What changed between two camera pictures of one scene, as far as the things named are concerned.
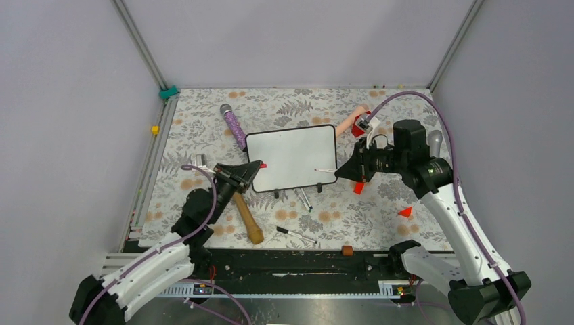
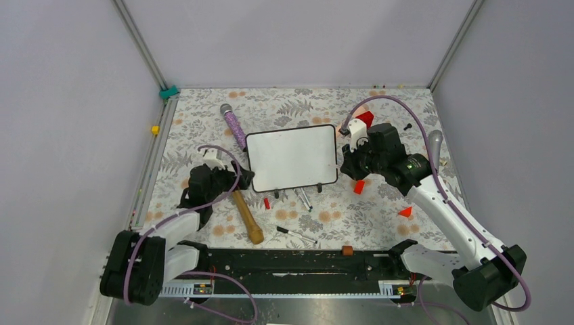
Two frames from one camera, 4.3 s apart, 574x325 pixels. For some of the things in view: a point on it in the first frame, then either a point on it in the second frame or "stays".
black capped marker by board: [311, 206] stays
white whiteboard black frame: [292, 156] stays
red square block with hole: [356, 131] -> [367, 117]
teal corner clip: [165, 94] stays
